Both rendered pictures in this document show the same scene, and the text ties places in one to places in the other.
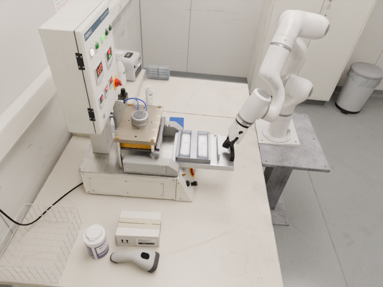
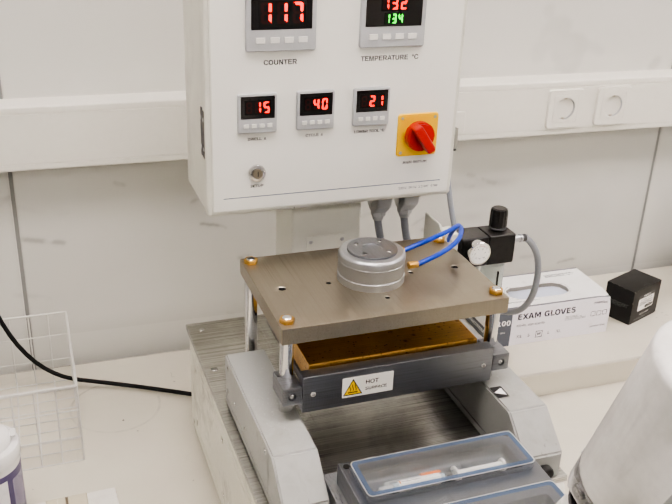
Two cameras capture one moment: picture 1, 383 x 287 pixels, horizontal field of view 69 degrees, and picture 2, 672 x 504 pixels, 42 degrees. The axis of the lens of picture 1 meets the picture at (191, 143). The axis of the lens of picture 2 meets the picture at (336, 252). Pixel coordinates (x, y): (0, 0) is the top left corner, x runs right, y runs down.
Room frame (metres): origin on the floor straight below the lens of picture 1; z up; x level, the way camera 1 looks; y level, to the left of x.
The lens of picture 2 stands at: (0.65, -0.61, 1.57)
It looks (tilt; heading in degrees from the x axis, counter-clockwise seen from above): 25 degrees down; 71
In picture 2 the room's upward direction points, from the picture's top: 2 degrees clockwise
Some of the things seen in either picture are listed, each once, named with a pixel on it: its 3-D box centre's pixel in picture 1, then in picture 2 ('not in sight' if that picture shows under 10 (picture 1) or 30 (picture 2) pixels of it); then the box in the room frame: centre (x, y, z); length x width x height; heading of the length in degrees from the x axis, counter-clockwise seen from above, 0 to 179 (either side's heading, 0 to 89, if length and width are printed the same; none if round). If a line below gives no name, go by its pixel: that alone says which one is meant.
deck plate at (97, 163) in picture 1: (135, 149); (353, 392); (1.00, 0.28, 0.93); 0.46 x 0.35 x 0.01; 91
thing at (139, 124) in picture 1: (134, 122); (374, 283); (1.02, 0.28, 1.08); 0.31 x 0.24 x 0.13; 1
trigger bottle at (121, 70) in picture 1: (119, 68); not in sight; (1.83, 0.57, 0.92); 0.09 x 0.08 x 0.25; 111
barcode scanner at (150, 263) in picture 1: (134, 258); not in sight; (0.50, 0.19, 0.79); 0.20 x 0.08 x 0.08; 90
